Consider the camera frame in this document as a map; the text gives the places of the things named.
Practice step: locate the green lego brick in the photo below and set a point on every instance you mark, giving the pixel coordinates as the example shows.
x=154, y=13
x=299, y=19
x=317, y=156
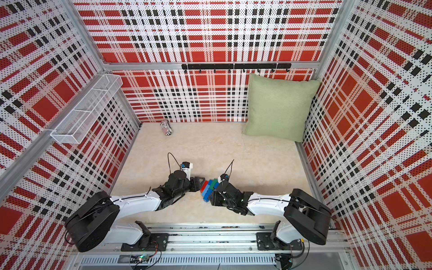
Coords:
x=214, y=184

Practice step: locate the metal can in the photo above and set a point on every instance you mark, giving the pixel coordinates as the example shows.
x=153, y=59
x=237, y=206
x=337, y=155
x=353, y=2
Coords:
x=166, y=128

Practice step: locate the light blue long lego brick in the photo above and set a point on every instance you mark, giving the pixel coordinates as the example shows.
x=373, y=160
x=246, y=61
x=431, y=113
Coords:
x=206, y=190

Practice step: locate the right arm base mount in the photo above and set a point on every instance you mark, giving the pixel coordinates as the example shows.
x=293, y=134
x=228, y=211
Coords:
x=265, y=242

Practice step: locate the black hook rail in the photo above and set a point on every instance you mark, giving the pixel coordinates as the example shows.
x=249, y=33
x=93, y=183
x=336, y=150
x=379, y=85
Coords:
x=237, y=66

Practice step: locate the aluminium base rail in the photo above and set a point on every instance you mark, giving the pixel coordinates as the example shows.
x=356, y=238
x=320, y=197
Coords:
x=219, y=247

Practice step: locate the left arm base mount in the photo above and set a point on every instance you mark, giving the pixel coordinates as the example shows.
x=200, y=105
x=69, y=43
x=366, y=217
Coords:
x=148, y=243

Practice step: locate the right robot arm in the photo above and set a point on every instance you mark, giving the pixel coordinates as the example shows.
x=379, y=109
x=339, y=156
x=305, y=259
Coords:
x=302, y=216

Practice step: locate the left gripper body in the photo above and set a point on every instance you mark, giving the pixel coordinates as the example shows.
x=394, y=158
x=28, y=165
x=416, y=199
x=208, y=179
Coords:
x=194, y=185

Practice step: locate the green pillow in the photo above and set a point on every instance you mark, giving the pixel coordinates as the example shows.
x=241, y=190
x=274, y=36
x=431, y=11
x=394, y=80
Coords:
x=279, y=108

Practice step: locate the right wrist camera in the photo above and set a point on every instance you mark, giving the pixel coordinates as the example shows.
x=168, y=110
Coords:
x=223, y=177

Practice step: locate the green circuit board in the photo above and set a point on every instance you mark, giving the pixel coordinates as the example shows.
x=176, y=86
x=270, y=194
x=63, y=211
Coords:
x=138, y=259

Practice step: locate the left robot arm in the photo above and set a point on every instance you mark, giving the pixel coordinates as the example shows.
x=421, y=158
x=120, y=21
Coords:
x=97, y=221

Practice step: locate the red lego brick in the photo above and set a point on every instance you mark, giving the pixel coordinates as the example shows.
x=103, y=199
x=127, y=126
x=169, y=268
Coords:
x=205, y=183

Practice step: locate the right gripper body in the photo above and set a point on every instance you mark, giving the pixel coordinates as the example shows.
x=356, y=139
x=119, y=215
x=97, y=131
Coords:
x=219, y=201

